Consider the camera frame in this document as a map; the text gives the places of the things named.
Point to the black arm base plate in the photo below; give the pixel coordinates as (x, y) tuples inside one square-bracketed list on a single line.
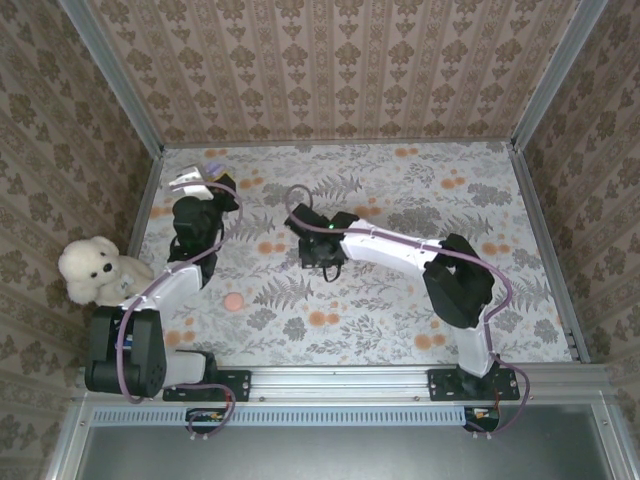
[(240, 385), (440, 385)]

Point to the aluminium corner post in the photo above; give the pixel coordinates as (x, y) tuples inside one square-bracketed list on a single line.
[(115, 75), (556, 75)]

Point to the aluminium lower frame bar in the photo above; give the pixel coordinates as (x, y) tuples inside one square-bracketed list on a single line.
[(65, 445), (607, 440)]

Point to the aluminium side rail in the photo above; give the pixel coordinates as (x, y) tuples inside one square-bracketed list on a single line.
[(546, 240), (147, 200)]

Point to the purple earbud charging case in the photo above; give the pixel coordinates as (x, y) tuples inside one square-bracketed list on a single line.
[(214, 169)]

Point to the white teddy bear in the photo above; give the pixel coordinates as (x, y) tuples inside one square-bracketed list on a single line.
[(95, 270)]

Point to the grey metal sheet panel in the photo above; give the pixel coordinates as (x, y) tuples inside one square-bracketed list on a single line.
[(350, 455)]

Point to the aluminium back edge rail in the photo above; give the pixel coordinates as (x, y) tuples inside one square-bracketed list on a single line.
[(350, 144)]

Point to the small control board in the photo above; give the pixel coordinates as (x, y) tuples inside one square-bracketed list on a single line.
[(482, 416), (205, 417)]

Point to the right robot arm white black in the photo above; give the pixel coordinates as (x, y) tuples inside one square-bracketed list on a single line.
[(380, 245)]

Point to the pink earbud charging case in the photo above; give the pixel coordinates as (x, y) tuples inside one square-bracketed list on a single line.
[(233, 302)]

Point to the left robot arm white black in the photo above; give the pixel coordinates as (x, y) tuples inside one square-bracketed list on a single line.
[(170, 285)]

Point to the aluminium front frame rail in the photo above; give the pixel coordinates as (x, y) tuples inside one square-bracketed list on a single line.
[(340, 382)]

